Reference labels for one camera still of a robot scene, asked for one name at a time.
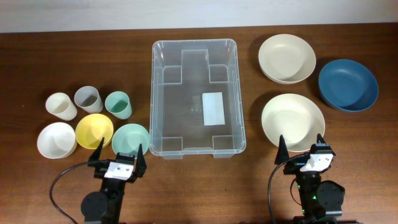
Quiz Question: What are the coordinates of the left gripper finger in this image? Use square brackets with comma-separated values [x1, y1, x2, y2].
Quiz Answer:
[136, 144, 147, 177]
[88, 137, 104, 166]

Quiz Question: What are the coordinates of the white small bowl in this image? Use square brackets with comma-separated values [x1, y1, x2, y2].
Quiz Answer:
[37, 122, 77, 159]

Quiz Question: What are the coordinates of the dark blue bowl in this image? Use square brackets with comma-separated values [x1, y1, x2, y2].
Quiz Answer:
[318, 59, 379, 113]

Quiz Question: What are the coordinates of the mint green plastic cup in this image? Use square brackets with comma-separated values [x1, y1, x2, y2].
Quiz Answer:
[105, 91, 132, 119]

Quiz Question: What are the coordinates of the grey plastic cup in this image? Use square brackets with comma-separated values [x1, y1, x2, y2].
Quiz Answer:
[74, 86, 103, 114]

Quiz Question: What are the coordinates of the cream plastic cup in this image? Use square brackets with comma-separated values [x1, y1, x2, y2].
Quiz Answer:
[45, 92, 77, 121]

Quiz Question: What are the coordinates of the beige bowl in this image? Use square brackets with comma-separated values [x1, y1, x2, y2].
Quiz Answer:
[258, 34, 317, 85]

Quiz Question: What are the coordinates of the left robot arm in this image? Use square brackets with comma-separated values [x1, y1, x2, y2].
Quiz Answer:
[81, 139, 147, 223]

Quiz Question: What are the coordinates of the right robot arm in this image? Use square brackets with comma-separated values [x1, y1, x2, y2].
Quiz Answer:
[274, 134, 345, 223]

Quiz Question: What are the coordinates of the mint green small bowl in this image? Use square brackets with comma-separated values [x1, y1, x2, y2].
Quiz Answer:
[112, 124, 150, 157]

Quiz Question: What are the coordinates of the yellow small bowl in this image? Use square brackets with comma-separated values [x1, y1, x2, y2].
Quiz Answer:
[75, 113, 114, 149]

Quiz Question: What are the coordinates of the clear plastic storage bin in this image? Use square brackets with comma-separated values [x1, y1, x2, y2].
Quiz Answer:
[149, 39, 246, 159]

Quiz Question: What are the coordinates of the white label in bin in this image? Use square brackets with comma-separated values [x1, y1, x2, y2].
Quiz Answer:
[202, 92, 225, 126]

